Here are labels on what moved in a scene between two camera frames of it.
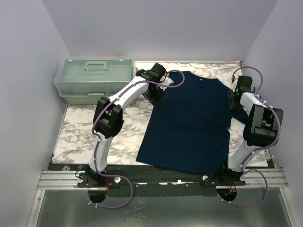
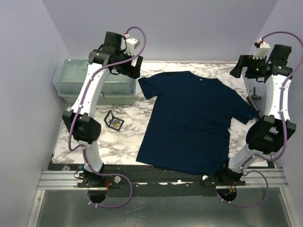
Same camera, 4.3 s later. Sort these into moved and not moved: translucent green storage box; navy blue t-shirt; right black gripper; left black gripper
Moved: right black gripper; left black gripper
Not moved: translucent green storage box; navy blue t-shirt
